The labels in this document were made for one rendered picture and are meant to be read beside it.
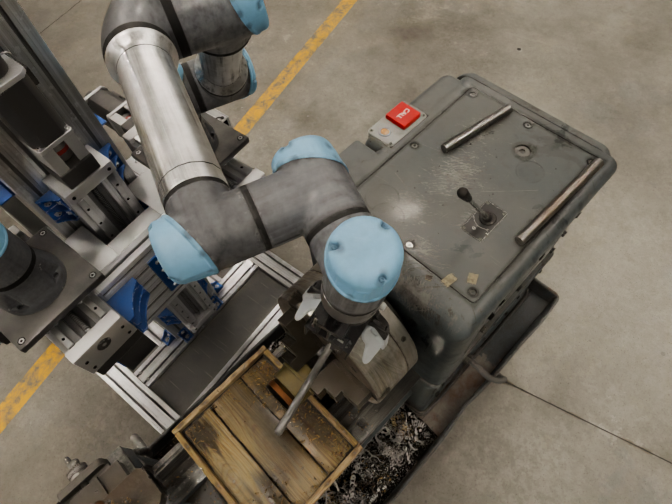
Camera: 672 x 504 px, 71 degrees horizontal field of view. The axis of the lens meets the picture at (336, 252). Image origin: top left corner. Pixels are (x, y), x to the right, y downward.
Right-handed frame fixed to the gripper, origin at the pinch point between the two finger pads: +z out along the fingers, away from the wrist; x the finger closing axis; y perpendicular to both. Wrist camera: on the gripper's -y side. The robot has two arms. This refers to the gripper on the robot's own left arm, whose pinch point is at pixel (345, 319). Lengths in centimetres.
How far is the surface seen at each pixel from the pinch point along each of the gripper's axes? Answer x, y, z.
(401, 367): 13.8, -2.9, 20.4
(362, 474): 25, 18, 74
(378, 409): 16.7, 3.2, 46.8
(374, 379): 10.1, 2.7, 17.2
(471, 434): 63, -19, 127
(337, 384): 4.6, 6.4, 24.3
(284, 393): -3.7, 13.7, 24.3
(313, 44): -125, -193, 167
